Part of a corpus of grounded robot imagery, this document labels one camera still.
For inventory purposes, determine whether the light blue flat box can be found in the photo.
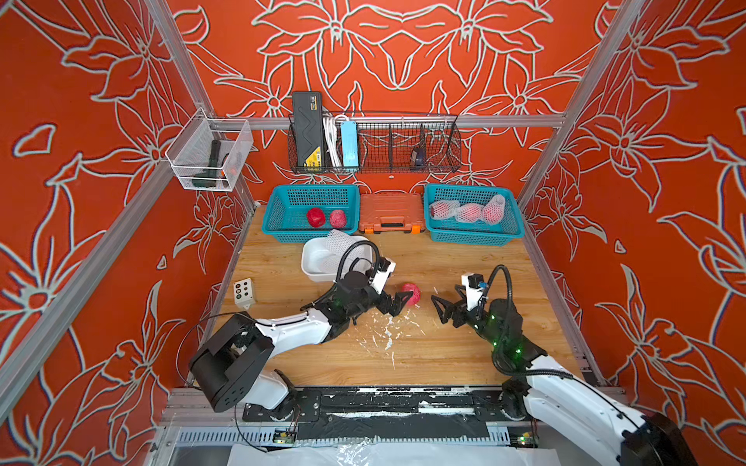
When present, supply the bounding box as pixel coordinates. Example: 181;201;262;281
340;120;359;168

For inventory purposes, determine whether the teal basket with netted apples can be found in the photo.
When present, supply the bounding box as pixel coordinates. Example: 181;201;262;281
423;184;525;247

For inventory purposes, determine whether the black wire wall basket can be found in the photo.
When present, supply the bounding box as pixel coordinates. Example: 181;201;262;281
288;112;464;175

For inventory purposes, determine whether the teal empty basket left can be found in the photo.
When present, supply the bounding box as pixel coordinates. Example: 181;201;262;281
261;184;361;244

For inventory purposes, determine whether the white button control box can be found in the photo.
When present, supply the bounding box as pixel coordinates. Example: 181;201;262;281
233;279;256;311

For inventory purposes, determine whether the black box with yellow label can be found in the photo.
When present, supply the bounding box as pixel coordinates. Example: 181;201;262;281
291;91;326;171

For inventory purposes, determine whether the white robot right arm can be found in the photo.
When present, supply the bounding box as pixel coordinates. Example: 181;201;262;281
431;296;697;465

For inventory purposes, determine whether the dark green tool handle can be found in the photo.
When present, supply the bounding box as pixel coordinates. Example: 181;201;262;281
192;139;221;188

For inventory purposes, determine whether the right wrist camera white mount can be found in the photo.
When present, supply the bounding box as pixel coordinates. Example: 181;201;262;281
462;274;487;312

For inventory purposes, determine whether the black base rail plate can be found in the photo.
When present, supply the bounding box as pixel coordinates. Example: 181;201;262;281
240;386;540;449

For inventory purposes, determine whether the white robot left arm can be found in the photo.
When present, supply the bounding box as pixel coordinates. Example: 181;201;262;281
188;271;414;413

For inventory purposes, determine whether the white coiled cable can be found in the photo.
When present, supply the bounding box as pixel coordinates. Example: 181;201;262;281
321;115;345;170

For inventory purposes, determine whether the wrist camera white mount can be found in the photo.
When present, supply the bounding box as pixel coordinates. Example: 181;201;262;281
462;274;487;312
371;257;396;294

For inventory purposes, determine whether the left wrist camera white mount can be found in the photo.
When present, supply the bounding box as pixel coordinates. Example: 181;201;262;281
371;257;396;294

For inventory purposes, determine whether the clear acrylic wall box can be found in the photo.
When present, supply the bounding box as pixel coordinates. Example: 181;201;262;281
166;108;254;192

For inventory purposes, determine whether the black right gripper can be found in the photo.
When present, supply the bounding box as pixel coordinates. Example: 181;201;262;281
431;285;505;353

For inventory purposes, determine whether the small dark blue object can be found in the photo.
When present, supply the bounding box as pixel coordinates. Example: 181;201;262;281
410;146;427;171

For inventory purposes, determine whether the white plastic tray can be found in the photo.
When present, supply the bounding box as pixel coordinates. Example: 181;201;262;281
301;238;374;283

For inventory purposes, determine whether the orange plastic tool case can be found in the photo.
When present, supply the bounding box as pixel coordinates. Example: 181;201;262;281
357;192;425;234

